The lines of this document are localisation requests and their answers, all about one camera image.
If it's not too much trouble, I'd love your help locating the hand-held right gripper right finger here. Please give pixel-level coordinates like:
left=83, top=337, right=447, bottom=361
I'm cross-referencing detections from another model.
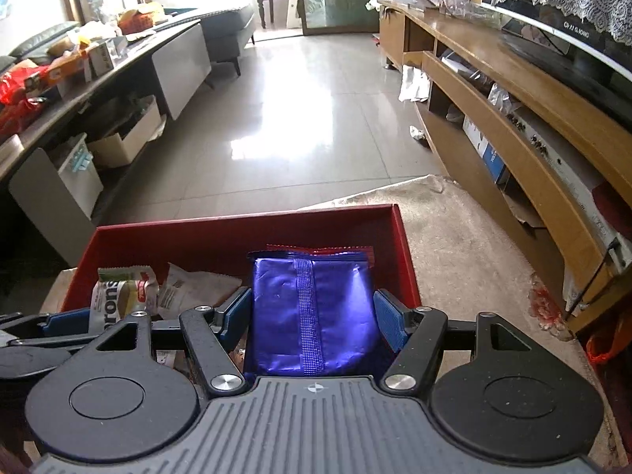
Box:
left=372, top=289, right=536, bottom=398

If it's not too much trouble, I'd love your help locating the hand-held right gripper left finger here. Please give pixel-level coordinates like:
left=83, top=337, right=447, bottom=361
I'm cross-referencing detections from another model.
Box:
left=96, top=286, right=254, bottom=398

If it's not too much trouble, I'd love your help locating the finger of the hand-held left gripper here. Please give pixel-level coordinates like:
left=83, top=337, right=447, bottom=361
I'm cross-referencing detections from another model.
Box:
left=0, top=308, right=100, bottom=342
left=0, top=342, right=82, bottom=381

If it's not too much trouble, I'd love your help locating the white pouch packet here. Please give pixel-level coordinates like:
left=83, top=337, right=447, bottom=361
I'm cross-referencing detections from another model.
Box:
left=157, top=263, right=244, bottom=321

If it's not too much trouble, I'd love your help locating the white and green packet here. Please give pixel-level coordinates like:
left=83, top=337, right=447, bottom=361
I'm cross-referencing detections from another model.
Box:
left=90, top=267, right=160, bottom=333

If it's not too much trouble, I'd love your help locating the blue foil packet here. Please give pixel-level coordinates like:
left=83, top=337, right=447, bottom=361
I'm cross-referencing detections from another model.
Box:
left=244, top=251, right=383, bottom=378

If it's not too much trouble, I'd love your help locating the red cardboard box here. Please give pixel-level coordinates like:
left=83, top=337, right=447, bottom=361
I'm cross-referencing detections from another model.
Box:
left=60, top=203, right=423, bottom=356

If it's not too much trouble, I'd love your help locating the red snack packet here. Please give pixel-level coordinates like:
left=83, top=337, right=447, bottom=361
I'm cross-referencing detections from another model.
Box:
left=265, top=244, right=376, bottom=263

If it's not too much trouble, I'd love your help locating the beige floral tablecloth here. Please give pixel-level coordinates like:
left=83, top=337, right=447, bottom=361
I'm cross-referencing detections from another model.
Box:
left=37, top=174, right=632, bottom=474

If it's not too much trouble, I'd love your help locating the white storage bin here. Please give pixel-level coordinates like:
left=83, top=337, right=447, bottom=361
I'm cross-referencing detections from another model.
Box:
left=49, top=133, right=104, bottom=220

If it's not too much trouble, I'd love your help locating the brown cardboard box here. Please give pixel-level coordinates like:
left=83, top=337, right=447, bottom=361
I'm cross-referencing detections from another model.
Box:
left=86, top=94, right=164, bottom=169

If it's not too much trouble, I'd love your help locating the blue and white box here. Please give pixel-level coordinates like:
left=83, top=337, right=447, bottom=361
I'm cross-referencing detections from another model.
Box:
left=461, top=115, right=512, bottom=184

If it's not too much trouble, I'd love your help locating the orange plastic bag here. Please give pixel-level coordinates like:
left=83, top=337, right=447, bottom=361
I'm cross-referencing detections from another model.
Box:
left=585, top=316, right=632, bottom=367

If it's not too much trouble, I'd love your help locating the red plastic bag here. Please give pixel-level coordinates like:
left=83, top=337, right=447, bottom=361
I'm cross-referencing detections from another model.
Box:
left=0, top=62, right=47, bottom=132

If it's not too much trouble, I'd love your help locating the white set-top box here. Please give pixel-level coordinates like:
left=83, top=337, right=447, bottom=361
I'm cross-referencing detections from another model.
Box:
left=508, top=106, right=624, bottom=260

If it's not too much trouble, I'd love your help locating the white plastic bag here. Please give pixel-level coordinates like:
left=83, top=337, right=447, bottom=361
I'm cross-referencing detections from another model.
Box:
left=399, top=64, right=435, bottom=103

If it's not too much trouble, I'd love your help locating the orange snack box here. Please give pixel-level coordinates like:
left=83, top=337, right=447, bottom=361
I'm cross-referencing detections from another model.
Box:
left=24, top=54, right=92, bottom=97

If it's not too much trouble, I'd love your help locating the grey coffee table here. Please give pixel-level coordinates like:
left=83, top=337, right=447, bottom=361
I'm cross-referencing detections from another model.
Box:
left=0, top=19, right=213, bottom=267

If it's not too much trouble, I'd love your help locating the white carton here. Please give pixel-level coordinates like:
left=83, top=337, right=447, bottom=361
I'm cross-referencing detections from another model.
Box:
left=88, top=39, right=130, bottom=80

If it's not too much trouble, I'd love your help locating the wooden TV cabinet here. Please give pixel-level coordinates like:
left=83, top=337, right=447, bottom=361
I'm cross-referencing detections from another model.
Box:
left=378, top=0, right=632, bottom=334

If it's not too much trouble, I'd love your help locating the black television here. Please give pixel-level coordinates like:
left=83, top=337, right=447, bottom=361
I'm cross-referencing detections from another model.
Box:
left=481, top=2, right=632, bottom=134

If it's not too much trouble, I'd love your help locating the black cable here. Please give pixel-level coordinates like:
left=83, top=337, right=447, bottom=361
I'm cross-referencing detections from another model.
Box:
left=563, top=239, right=619, bottom=318

